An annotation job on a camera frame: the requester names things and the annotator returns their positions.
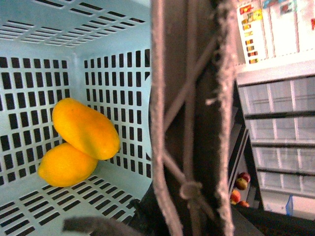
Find brown basket handle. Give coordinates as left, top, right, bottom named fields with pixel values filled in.
left=62, top=0, right=236, bottom=236

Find white refrigerated display case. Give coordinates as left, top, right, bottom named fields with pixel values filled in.
left=236, top=0, right=315, bottom=220

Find yellow mango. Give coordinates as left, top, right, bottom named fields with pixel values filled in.
left=52, top=97, right=121, bottom=161

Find light blue plastic basket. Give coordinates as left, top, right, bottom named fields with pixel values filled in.
left=0, top=0, right=152, bottom=236

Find large yellow lemon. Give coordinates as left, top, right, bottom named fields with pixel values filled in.
left=37, top=143, right=98, bottom=187

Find red yellow apples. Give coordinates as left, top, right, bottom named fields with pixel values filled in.
left=230, top=172, right=251, bottom=207

